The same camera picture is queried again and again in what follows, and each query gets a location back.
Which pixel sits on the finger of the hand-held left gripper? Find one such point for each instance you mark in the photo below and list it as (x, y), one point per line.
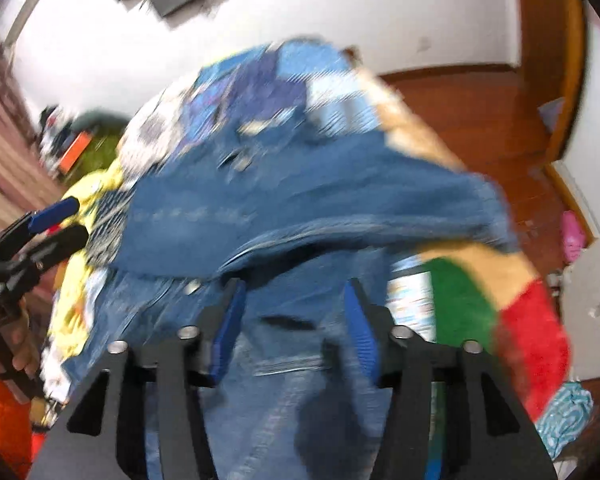
(55, 213)
(65, 243)

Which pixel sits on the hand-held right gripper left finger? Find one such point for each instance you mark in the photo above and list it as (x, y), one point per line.
(225, 335)

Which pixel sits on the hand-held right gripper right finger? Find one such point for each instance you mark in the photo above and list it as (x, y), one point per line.
(361, 332)

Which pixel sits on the blue denim jeans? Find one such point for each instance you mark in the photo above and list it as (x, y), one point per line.
(300, 240)

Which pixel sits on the person's left hand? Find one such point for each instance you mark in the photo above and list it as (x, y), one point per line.
(22, 345)

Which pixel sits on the cluttered dark shelf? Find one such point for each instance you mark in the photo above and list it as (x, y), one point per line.
(67, 142)

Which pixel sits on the orange cloth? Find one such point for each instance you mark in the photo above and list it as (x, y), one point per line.
(2, 415)

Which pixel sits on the teal patterned cloth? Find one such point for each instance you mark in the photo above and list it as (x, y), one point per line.
(565, 417)

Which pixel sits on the colourful printed blanket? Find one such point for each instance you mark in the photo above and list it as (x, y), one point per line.
(360, 110)

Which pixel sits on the white cloth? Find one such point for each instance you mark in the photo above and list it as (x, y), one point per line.
(587, 310)

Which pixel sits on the pink slipper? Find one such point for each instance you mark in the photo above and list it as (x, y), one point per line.
(571, 236)

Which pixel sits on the wooden door frame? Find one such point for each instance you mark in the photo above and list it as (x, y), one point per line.
(562, 75)

